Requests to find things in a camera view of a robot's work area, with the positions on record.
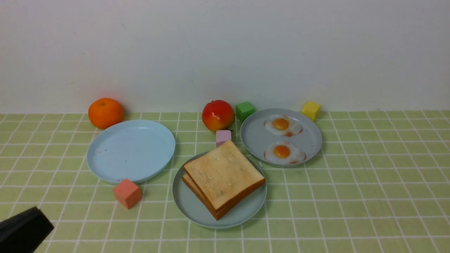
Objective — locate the toast slice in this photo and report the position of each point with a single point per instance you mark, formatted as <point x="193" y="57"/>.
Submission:
<point x="222" y="178"/>
<point x="216" y="214"/>

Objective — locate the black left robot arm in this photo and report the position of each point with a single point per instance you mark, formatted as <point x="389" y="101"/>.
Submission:
<point x="25" y="231"/>

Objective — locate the pink cube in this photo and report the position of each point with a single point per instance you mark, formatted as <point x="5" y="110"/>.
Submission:
<point x="223" y="136"/>

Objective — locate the red apple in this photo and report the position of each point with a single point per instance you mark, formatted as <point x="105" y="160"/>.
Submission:
<point x="218" y="115"/>

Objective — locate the green cube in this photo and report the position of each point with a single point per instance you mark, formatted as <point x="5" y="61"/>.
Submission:
<point x="244" y="110"/>

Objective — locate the grey blue right plate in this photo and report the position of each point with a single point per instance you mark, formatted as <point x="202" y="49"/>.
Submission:
<point x="256" y="138"/>

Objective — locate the front fried egg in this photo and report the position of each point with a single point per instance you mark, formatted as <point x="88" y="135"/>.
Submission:
<point x="284" y="153"/>

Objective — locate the teal centre plate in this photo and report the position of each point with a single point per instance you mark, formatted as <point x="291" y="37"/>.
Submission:
<point x="187" y="202"/>

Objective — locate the yellow cube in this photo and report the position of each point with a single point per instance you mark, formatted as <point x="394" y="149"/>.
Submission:
<point x="311" y="110"/>

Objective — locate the light blue left plate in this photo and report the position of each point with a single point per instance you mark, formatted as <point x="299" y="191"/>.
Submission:
<point x="136" y="150"/>

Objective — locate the salmon red cube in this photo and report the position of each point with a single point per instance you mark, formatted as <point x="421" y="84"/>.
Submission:
<point x="127" y="193"/>

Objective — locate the orange fruit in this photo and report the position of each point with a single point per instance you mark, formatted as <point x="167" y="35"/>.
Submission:
<point x="105" y="112"/>

